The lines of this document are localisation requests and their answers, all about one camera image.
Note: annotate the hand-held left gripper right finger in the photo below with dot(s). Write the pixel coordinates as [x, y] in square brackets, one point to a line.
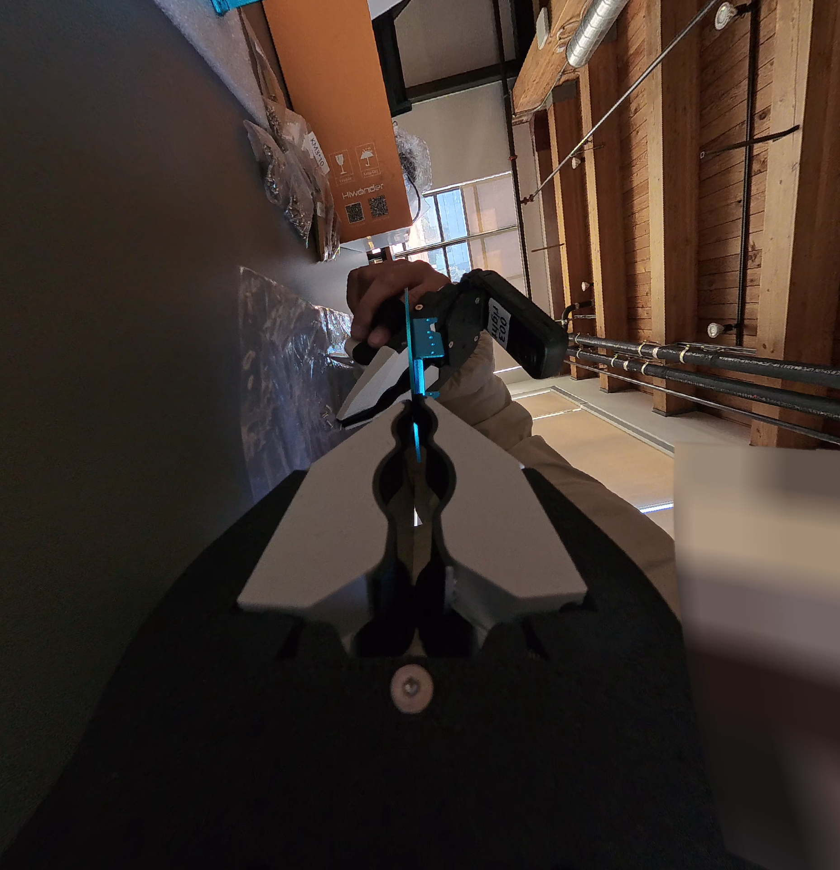
[508, 544]

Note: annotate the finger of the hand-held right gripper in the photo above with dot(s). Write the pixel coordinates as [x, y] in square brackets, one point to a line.
[372, 387]
[444, 377]

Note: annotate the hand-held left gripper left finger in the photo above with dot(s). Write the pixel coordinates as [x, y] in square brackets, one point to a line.
[311, 544]

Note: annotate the blue round metal plate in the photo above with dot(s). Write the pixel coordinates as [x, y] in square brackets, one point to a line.
[413, 380]

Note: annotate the person's right hand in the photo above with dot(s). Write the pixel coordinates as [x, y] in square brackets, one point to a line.
[393, 285]

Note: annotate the clear plastic bag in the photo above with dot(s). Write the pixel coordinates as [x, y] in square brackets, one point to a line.
[284, 353]

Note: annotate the grid pane window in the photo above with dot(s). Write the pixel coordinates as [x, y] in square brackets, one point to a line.
[474, 217]

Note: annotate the black insulated pipe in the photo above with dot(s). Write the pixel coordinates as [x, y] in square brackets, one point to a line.
[732, 394]
[732, 363]

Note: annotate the bubble wrap bag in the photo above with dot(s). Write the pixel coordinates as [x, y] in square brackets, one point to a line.
[413, 156]

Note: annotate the pile of small hardware bags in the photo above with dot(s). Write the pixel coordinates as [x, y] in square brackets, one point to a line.
[291, 177]

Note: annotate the orange cardboard box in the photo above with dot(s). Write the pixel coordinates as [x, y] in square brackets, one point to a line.
[338, 102]

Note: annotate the white foam sheet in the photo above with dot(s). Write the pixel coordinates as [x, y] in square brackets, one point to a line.
[202, 34]

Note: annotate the silver ventilation duct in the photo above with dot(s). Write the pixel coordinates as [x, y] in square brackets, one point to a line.
[593, 30]

